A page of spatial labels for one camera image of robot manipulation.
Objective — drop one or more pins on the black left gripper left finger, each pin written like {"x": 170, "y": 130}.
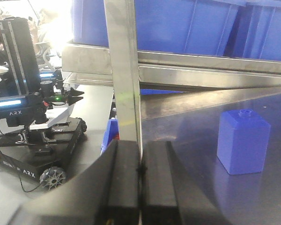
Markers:
{"x": 106, "y": 193}

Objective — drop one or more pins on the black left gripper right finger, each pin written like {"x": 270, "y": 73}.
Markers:
{"x": 170, "y": 196}

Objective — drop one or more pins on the blue square plastic bottle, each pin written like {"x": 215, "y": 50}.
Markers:
{"x": 242, "y": 141}

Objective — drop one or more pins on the small blue bin below table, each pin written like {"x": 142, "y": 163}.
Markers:
{"x": 110, "y": 133}

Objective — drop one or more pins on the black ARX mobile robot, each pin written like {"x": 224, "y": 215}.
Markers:
{"x": 45, "y": 134}

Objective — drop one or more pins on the blue plastic bin left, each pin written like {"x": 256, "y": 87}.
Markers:
{"x": 200, "y": 27}

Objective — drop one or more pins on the blue plastic bin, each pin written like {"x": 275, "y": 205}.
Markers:
{"x": 200, "y": 27}
{"x": 256, "y": 32}

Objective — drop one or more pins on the blue plastic bin right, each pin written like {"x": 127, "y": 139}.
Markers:
{"x": 256, "y": 32}

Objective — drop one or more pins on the stainless steel shelf frame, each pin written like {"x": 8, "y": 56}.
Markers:
{"x": 118, "y": 66}

